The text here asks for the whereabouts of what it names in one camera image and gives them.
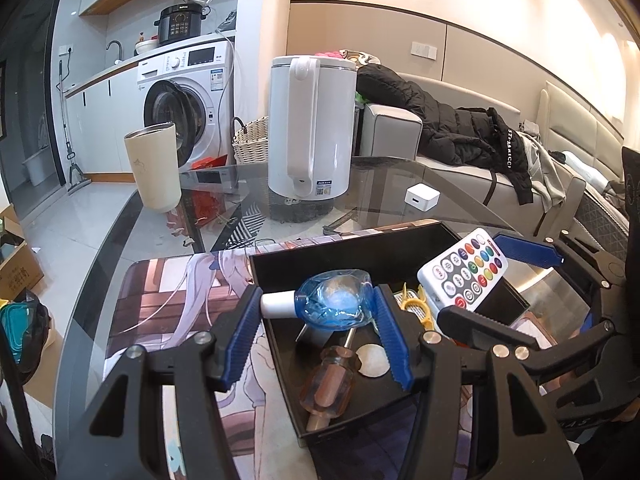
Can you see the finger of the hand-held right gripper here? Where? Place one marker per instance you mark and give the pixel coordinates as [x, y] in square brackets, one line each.
[530, 252]
[475, 322]

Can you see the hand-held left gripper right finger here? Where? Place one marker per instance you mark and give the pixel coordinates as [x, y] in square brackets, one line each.
[395, 340]

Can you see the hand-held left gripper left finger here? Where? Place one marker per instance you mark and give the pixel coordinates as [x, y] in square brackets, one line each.
[242, 330]

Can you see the white remote control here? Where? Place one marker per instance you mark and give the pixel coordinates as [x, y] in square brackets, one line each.
[465, 270]

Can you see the black storage box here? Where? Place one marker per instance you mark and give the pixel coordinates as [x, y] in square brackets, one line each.
[295, 270]

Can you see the round silver disc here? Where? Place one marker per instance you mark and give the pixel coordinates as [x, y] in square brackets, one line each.
[372, 360]

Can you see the yellow plastic tool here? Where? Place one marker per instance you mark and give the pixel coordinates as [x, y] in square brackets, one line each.
[417, 305]

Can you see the grey quilted cushion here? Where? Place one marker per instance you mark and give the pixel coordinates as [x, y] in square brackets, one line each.
[600, 212]

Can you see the printed desk mat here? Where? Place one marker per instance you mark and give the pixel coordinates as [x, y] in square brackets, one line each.
[165, 300]

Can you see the grey garment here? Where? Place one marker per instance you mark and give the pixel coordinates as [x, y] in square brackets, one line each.
[542, 170]

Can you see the white cloth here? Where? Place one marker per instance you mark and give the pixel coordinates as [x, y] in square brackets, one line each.
[582, 166]

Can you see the white charger cube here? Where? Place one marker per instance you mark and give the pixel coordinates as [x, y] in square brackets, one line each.
[422, 199]

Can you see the dark cloth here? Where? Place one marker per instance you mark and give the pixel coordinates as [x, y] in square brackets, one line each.
[632, 185]

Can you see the beige padded headboard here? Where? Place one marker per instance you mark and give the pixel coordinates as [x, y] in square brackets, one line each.
[580, 115]

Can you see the red bag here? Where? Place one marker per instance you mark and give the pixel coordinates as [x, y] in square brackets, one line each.
[207, 185]

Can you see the black puffer jacket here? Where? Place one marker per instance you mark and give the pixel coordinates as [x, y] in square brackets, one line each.
[445, 125]

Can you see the cream tumbler cup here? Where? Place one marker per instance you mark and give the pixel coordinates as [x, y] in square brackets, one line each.
[152, 170]

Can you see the grey sofa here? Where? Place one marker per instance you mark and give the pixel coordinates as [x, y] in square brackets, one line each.
[390, 130]

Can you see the wicker basket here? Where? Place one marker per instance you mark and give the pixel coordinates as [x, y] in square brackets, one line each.
[250, 142]

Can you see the black bag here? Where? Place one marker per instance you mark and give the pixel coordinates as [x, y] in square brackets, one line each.
[44, 325]

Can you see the white electric kettle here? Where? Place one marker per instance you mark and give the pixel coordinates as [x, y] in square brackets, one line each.
[310, 125]

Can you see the cardboard box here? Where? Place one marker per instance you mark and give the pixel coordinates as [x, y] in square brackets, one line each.
[20, 270]

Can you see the floor mop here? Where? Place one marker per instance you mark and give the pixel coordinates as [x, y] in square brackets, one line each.
[72, 170]

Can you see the lower kitchen cabinet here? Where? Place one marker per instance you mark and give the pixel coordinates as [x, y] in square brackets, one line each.
[105, 125]

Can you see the patterned cloth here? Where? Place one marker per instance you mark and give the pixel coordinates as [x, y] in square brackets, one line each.
[360, 57]

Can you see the grey plastic bin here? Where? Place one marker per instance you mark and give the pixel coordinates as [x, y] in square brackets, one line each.
[36, 169]

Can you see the white washing machine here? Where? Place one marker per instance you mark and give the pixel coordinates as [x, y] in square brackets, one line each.
[200, 65]

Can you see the pink cloth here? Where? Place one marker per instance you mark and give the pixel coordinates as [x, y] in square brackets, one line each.
[327, 54]

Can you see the white bowl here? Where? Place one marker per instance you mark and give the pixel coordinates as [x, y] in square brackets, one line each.
[145, 48]

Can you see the kitchen faucet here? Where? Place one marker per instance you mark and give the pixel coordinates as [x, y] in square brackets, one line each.
[114, 47]

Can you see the black pressure cooker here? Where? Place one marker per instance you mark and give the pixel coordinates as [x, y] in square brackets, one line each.
[180, 25]

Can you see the dark door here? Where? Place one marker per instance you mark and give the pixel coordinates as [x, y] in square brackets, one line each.
[30, 85]

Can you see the white wall switch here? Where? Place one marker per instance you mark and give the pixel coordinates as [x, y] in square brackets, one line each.
[423, 49]

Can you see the white wall outlet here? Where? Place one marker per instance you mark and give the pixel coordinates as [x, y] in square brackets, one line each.
[66, 50]

